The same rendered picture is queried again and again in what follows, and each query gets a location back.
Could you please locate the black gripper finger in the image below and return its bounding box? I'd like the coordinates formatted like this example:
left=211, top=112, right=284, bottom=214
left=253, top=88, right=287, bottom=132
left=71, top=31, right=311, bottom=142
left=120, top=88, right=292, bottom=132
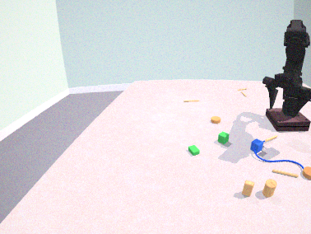
left=292, top=96, right=311, bottom=118
left=265, top=86, right=279, bottom=109

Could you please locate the round wooden button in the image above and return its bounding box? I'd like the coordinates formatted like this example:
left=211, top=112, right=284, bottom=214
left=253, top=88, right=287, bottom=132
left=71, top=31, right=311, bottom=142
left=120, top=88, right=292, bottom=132
left=302, top=166, right=311, bottom=180

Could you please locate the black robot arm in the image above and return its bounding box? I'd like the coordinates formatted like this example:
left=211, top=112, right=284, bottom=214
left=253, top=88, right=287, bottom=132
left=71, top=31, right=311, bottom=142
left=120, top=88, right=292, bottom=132
left=274, top=20, right=310, bottom=116

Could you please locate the small tan wooden block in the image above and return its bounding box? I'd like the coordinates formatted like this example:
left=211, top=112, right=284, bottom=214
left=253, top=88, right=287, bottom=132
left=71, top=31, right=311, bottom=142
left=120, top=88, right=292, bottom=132
left=242, top=180, right=254, bottom=196

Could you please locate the tan flat disc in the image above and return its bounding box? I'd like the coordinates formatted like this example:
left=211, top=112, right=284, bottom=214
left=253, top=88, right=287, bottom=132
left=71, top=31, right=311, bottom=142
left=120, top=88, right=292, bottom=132
left=211, top=116, right=220, bottom=124

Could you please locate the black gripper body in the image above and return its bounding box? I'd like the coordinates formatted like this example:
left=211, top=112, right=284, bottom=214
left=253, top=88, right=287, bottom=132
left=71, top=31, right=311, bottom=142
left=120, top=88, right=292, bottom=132
left=262, top=64, right=311, bottom=100

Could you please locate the wooden cylinder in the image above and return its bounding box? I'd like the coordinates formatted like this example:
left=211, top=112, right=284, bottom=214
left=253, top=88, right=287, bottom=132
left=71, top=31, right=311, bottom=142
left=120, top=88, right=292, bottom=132
left=262, top=179, right=277, bottom=198

